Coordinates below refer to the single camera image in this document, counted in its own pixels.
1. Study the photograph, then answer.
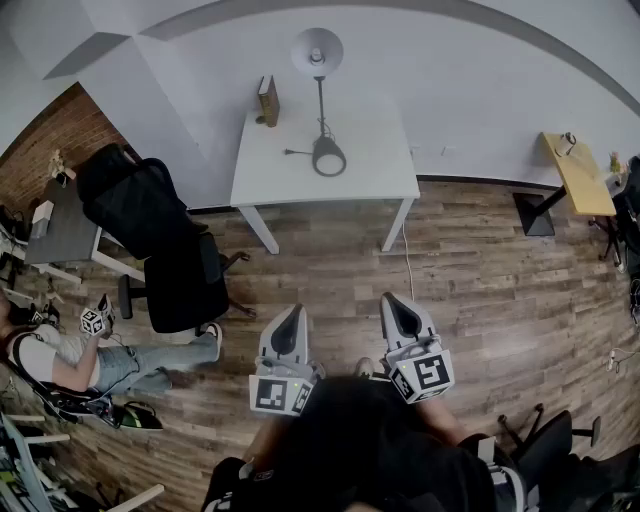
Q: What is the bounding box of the person's left forearm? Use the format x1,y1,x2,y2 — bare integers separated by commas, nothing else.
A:
243,413,282,466

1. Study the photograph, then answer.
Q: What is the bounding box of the black swivel chair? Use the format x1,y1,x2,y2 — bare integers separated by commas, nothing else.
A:
497,402,640,512

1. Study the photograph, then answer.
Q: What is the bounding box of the grey side desk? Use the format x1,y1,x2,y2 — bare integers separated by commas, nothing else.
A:
23,177,146,286

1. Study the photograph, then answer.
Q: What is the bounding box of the grey desk lamp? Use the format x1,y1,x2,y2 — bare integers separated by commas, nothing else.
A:
290,27,347,178

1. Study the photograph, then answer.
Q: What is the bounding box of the wooden leg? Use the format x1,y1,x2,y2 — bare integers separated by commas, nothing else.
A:
104,483,166,512

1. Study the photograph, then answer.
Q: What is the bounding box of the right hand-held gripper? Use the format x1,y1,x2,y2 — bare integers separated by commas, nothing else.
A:
380,292,455,405

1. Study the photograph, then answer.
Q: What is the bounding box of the yellow wooden table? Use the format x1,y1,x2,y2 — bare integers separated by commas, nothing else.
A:
538,132,617,217

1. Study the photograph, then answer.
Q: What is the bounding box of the brown hardcover book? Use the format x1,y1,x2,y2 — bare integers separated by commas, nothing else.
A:
257,74,280,128

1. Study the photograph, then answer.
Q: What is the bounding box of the white floor cable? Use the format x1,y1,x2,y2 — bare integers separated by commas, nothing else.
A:
401,223,417,302

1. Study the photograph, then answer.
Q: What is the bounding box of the person's black shirt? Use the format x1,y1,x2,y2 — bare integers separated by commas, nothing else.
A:
199,374,531,512

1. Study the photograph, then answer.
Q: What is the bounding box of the white box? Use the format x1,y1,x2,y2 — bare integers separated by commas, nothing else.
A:
30,199,55,239

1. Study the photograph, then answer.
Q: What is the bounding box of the black table base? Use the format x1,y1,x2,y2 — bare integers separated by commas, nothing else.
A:
512,184,569,237

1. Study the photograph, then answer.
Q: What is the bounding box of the black office chair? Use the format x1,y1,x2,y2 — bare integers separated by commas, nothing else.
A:
77,143,257,335

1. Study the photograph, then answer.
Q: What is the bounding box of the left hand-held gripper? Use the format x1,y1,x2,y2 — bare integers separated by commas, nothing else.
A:
248,303,326,416

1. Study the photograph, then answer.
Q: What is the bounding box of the person's right forearm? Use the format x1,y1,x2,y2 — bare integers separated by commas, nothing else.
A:
418,398,467,446

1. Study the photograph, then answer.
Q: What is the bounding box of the white power strip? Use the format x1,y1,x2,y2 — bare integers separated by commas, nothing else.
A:
605,347,640,374

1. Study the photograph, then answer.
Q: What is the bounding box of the white table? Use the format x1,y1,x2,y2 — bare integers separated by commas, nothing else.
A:
229,94,421,255

